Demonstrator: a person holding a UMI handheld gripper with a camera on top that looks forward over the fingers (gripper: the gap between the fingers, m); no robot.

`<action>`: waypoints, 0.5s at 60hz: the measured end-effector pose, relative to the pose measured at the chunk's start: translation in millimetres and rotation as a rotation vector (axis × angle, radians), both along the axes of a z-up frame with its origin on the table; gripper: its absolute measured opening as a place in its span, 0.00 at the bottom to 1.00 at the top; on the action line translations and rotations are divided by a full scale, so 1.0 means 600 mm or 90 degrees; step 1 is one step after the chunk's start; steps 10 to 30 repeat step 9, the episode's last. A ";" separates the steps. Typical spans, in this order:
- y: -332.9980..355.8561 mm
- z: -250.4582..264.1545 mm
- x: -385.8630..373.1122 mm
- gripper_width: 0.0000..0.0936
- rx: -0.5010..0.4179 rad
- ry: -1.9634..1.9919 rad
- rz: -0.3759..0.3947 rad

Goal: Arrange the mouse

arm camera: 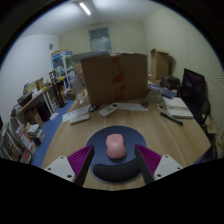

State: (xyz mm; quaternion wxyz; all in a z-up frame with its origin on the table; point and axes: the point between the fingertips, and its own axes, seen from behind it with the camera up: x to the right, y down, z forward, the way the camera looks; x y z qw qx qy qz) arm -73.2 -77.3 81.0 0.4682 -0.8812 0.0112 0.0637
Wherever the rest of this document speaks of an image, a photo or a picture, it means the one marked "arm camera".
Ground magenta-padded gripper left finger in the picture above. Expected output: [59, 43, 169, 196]
[44, 143, 96, 187]

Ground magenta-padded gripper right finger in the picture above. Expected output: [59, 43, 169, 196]
[133, 143, 184, 185]

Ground pink computer mouse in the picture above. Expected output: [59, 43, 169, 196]
[105, 133, 128, 160]

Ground blue mouse pad with wrist rest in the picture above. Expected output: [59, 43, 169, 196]
[85, 125, 148, 184]

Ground beige flat case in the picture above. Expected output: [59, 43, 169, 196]
[69, 113, 91, 126]

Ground black marker pen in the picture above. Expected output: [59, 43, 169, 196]
[159, 111, 184, 127]

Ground white paper sheet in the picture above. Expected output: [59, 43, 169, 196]
[61, 104, 93, 123]
[117, 102, 150, 112]

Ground black eyeglasses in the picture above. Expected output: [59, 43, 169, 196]
[87, 104, 100, 113]

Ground open white book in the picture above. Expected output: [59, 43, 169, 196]
[161, 96, 194, 120]

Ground white remote control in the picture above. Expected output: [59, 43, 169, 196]
[98, 102, 120, 118]

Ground black computer tower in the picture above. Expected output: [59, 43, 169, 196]
[36, 101, 52, 123]

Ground white shelf unit with books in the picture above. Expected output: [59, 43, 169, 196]
[0, 116, 46, 165]

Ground small brown cardboard box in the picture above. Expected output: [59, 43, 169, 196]
[24, 108, 44, 126]

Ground white plastic container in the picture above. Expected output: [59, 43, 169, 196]
[147, 87, 163, 103]

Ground black metal stand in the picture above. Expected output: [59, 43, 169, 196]
[48, 69, 67, 108]

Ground clear plastic jar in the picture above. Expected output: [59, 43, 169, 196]
[70, 73, 87, 104]

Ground black office chair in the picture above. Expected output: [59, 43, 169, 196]
[199, 99, 213, 126]

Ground cluttered wooden side desk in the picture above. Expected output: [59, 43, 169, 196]
[11, 77, 68, 124]

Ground dark bag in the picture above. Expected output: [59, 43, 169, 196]
[159, 74, 182, 91]

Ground large brown cardboard box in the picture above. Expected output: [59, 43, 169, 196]
[80, 52, 149, 107]

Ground black computer monitor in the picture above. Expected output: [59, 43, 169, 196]
[179, 67, 207, 109]

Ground tall open cardboard box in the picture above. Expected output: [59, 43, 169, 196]
[149, 48, 170, 81]

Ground blue and white cabinet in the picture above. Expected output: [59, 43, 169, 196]
[50, 49, 76, 91]

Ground long ceiling light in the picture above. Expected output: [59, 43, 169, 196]
[78, 1, 92, 16]

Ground wall window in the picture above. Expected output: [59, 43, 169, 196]
[88, 26, 113, 53]

